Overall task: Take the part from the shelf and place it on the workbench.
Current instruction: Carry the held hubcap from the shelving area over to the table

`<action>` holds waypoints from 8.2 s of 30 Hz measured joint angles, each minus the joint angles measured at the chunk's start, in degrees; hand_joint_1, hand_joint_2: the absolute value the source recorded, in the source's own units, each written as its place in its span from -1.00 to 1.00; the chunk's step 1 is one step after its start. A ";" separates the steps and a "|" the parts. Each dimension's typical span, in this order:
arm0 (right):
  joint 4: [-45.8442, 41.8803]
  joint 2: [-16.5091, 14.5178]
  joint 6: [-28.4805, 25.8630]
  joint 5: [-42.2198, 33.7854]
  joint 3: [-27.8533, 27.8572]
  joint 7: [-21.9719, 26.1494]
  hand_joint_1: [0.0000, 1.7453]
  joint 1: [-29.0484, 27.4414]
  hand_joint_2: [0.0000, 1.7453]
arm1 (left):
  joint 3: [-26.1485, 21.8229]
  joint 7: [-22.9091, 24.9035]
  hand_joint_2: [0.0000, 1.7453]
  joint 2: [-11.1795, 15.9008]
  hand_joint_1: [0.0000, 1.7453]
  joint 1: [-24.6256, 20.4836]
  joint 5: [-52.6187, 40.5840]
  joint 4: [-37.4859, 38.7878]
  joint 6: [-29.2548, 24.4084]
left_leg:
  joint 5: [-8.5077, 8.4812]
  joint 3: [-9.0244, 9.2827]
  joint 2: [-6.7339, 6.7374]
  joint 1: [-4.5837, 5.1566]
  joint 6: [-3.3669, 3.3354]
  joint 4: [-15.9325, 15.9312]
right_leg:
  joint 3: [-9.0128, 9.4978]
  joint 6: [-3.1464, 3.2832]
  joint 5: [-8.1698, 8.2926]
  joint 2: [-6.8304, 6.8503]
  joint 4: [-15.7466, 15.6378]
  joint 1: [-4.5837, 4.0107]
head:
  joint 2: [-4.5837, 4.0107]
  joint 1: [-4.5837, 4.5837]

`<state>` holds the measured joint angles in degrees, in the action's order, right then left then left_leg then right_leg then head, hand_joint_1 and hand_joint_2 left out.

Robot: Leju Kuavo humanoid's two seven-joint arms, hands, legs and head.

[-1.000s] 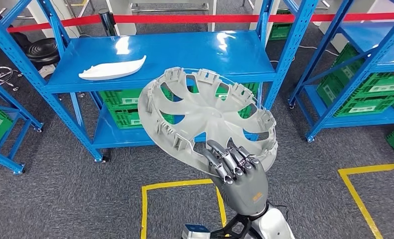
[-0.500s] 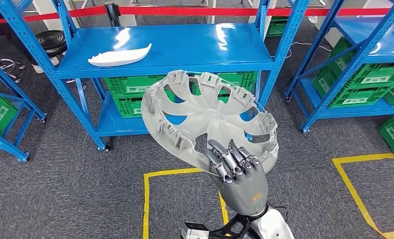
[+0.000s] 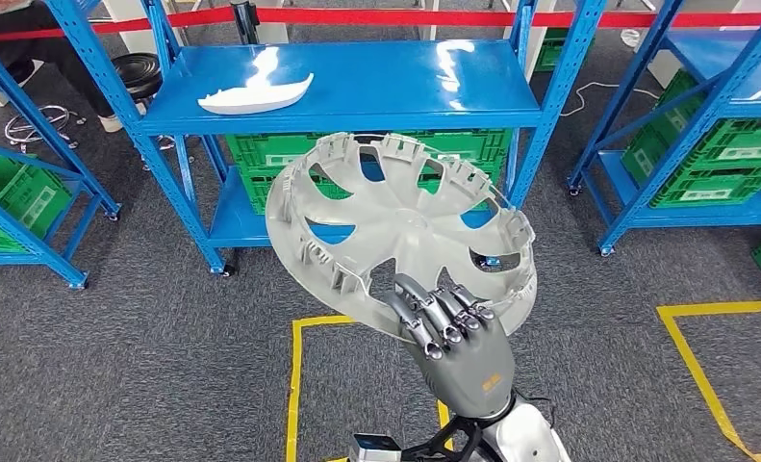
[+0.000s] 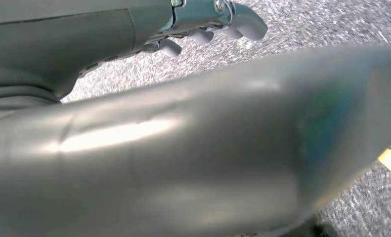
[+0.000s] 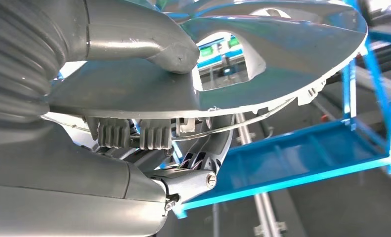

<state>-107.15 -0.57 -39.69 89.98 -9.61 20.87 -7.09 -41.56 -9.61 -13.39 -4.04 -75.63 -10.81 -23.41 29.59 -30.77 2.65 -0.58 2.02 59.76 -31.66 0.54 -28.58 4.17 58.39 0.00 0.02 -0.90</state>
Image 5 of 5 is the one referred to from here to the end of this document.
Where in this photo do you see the grey metal rail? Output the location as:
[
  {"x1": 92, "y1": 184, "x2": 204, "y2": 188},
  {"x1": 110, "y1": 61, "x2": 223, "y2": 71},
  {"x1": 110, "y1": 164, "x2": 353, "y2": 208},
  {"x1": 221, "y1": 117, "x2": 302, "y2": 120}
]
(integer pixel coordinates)
[{"x1": 234, "y1": 113, "x2": 286, "y2": 237}]

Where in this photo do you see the blue steel shelf rack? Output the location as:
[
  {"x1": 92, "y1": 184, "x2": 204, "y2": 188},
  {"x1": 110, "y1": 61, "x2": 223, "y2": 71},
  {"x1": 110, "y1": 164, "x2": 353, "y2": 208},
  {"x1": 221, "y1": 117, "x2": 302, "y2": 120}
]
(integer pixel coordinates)
[{"x1": 174, "y1": 0, "x2": 391, "y2": 220}]

